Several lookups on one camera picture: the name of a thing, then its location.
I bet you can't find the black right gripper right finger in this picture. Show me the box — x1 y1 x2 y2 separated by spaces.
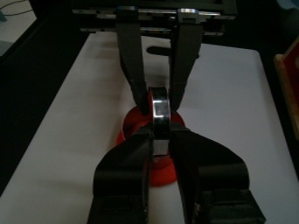
168 122 268 224

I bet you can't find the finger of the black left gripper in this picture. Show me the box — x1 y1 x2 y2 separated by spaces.
114 6 152 116
168 8 204 112

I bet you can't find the round metal cutter red top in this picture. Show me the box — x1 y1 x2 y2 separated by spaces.
148 85 173 160

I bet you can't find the wooden drawer box red front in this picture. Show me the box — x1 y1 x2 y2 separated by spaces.
272 36 299 142

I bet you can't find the grey bowl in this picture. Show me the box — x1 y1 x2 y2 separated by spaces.
276 0 299 11

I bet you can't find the flat red dough disc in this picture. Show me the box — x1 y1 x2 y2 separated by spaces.
114 104 186 188

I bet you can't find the white cutting board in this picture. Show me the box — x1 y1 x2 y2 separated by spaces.
0 31 299 224

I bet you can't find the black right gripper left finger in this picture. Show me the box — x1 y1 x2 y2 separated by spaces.
85 124 154 224

